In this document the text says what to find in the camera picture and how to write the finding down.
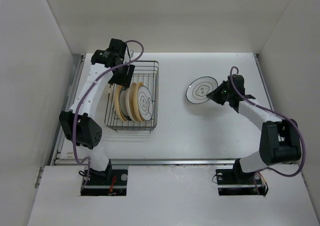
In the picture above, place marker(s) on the plate with patterned blue rim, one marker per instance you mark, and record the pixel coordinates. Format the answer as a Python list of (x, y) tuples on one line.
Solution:
[(124, 103)]

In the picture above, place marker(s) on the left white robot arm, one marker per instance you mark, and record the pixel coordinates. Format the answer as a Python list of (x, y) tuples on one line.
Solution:
[(78, 122)]

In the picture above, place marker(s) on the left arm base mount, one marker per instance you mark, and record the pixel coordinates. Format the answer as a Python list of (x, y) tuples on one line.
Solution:
[(94, 185)]

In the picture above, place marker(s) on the yellow bear plate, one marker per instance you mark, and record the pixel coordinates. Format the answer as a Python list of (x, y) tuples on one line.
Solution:
[(118, 110)]

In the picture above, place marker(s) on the front aluminium rail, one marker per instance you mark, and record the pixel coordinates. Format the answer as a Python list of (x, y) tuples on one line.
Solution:
[(171, 162)]

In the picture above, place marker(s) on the grey wire dish rack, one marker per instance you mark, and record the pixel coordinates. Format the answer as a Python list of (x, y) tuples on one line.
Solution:
[(147, 72)]

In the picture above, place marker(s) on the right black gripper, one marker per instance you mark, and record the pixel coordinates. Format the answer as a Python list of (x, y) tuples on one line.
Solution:
[(214, 95)]

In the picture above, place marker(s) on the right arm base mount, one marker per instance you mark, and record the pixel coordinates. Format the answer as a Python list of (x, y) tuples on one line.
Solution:
[(252, 184)]

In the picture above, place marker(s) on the cream white plate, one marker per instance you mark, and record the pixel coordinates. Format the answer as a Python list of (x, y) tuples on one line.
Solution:
[(129, 102)]

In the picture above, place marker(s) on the white plate green rim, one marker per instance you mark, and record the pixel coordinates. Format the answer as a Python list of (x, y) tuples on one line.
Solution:
[(145, 103), (197, 91)]

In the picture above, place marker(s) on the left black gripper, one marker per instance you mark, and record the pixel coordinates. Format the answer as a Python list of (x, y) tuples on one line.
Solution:
[(115, 80)]

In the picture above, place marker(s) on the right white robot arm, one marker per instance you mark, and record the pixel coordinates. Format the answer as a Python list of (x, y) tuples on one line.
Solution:
[(279, 139)]

